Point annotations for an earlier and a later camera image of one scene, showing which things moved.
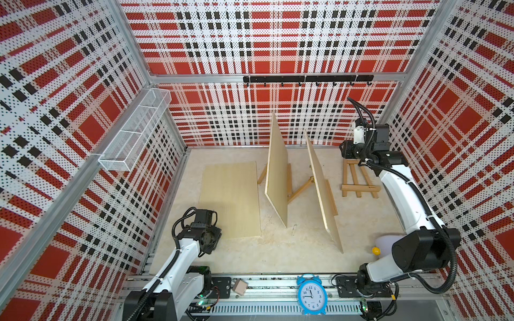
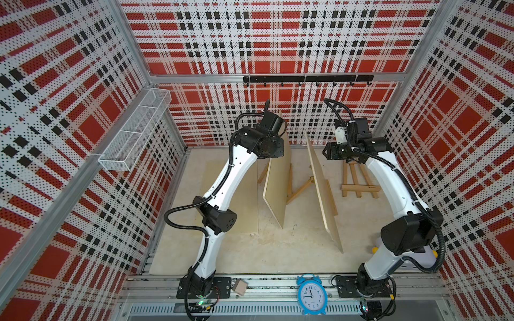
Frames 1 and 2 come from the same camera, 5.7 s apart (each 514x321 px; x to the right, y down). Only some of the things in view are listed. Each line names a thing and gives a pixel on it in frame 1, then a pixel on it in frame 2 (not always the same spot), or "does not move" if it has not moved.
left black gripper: x=215 y=230 -> x=278 y=152
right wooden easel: x=332 y=198 does not move
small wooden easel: x=359 y=188 does not move
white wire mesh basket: x=119 y=154 does not move
